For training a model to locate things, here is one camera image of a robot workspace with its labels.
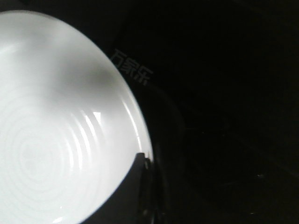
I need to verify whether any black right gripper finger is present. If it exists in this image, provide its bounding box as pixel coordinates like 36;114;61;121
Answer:
87;153;152;224

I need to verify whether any white round plate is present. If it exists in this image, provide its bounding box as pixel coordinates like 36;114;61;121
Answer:
0;10;153;224

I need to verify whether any black glass cooktop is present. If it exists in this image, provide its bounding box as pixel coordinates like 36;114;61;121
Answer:
0;0;299;224

